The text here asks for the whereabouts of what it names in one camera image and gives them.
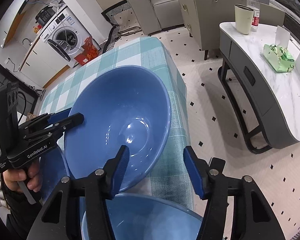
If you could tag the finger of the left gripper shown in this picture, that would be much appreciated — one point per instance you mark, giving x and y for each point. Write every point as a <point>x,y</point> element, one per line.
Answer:
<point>70,122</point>
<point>59,116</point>

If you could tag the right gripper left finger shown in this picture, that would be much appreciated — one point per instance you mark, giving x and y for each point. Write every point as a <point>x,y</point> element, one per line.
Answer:
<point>59,217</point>

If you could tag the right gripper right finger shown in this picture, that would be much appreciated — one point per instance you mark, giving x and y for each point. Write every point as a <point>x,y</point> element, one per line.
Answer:
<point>253,217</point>

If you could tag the light blue ribbed bowl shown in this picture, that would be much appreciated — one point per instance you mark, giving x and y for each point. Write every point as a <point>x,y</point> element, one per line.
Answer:
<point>53,167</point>

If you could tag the large dark blue bowl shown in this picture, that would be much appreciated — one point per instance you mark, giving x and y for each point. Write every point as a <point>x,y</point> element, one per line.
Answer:
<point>129,106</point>

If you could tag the white kitchen base cabinets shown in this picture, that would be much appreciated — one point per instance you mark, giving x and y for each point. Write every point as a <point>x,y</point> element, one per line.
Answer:
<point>42,63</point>

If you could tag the person left hand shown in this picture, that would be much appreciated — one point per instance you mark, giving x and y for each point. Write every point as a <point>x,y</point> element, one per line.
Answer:
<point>12,177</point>

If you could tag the red cardboard box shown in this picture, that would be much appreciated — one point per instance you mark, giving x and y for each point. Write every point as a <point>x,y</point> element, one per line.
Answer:
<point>89,52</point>

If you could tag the white washing machine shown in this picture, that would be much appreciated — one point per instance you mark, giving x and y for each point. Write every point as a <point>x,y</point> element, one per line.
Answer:
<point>64,38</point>

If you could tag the teal checked tablecloth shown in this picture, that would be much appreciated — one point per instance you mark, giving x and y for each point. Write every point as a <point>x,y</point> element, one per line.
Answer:
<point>168,178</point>

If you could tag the black pressure cooker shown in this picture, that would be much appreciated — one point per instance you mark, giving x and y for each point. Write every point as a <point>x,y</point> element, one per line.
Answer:
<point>44,15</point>

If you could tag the marble coffee table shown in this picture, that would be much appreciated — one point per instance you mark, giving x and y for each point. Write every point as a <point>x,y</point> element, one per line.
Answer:
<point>274,97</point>

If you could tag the grey sofa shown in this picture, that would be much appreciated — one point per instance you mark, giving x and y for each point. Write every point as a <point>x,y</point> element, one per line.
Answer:
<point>156,15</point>

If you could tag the green tissue pack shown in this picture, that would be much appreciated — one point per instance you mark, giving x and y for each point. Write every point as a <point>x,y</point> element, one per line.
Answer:
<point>279,58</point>

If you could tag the grey drawer cabinet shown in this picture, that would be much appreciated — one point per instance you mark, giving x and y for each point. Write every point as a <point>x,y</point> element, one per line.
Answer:
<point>202,18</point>

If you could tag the beige tumbler cup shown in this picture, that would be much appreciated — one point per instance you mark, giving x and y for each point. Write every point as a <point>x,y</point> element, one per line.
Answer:
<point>243,18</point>

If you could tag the plastic water bottle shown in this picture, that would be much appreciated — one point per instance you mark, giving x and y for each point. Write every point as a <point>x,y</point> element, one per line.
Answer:
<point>255,5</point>

